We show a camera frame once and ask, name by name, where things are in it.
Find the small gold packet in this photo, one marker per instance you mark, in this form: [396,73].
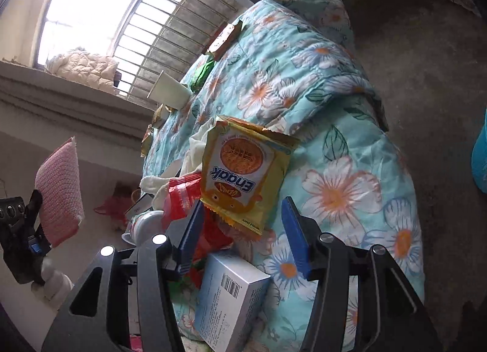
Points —
[161,115]
[146,142]

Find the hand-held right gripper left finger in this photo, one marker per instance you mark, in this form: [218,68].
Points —
[192,238]

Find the blue and white carton box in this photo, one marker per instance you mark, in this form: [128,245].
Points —
[228,298]

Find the floral turquoise blanket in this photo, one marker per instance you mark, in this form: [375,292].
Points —
[342,127]

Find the white drink bottle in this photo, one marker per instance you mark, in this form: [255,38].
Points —
[146,224]

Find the person's left hand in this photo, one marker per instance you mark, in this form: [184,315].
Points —
[53,279]

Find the blue plastic thing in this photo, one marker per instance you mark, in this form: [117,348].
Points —
[480,162]

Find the white flat card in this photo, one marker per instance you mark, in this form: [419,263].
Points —
[137,205]

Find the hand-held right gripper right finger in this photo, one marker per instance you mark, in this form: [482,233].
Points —
[296,238]

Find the white crumpled cloth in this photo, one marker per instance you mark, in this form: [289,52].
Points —
[196,150]

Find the beige quilted jacket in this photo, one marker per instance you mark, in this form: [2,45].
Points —
[81,68]

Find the brown snack packet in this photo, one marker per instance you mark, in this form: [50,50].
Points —
[225,39]

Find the small green packet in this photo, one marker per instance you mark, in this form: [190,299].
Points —
[201,76]

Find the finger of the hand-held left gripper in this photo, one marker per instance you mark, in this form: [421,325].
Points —
[33,207]

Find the red plastic bag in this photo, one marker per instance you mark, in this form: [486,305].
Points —
[114,207]

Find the pink sponge cloth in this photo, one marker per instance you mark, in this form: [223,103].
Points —
[61,192]

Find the yellow snack packet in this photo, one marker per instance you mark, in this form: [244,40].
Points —
[243,169]

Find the red snack packet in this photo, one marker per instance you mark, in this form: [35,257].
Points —
[179,200]

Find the white paper cup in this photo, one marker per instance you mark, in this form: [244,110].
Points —
[167,89]

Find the metal window grille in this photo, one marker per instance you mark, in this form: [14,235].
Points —
[171,25]

